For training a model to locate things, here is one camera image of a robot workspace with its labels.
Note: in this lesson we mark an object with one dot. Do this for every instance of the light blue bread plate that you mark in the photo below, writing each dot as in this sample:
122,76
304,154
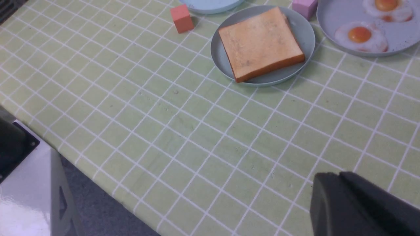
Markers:
211,6

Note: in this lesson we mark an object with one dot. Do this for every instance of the pink cube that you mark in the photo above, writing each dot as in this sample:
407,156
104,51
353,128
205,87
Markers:
306,8

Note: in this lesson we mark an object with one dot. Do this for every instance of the toast slice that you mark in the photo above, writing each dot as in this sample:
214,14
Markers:
260,44

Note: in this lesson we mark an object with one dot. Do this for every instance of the fried egg back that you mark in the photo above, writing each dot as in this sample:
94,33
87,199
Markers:
389,10

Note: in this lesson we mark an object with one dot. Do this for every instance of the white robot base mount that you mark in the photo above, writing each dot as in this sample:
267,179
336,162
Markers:
36,199

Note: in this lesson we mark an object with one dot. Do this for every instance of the fried egg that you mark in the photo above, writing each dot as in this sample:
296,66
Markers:
362,37
389,10

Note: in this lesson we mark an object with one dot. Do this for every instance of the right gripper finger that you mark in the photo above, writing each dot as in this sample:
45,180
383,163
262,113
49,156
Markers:
346,204

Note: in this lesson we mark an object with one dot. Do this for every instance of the green checkered tablecloth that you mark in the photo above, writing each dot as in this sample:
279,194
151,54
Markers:
143,111

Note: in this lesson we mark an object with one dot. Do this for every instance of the salmon red cube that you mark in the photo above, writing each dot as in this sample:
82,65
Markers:
182,19

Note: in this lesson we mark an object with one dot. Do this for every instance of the fried egg front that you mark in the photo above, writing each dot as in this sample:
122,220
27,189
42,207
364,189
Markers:
362,37

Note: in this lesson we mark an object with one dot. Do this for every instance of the grey egg plate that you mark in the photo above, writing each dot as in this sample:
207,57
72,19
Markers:
331,14

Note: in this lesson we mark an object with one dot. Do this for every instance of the teal center plate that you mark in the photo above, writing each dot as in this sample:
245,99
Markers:
301,28

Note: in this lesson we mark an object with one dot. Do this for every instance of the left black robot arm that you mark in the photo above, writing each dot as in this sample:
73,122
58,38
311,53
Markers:
16,144

